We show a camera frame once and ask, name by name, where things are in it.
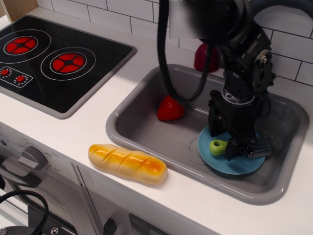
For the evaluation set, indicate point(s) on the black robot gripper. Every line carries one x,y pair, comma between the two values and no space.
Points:
237,121

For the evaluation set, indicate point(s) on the green handled grey spatula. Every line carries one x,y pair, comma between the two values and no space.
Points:
263,148

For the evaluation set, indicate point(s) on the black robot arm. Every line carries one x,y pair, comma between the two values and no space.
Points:
227,25

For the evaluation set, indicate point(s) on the blue plastic plate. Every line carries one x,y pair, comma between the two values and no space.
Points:
237,166

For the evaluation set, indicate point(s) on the grey plastic sink basin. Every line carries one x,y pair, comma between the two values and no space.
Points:
134,125

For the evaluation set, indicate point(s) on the red toy strawberry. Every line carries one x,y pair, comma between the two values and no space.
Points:
169,109

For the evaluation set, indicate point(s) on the dark red toy pepper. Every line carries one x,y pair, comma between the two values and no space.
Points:
199,60

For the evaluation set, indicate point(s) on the toy bread loaf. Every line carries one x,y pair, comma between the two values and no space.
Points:
133,165

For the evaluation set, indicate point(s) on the dark grey faucet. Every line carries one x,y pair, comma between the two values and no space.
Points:
282,12

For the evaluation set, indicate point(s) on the toy oven front panel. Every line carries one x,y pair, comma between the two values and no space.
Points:
85,201

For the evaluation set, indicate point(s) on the black toy stovetop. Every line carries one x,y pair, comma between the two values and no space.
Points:
54,68

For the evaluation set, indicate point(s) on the grey oven knob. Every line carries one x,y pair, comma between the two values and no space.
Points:
32,158

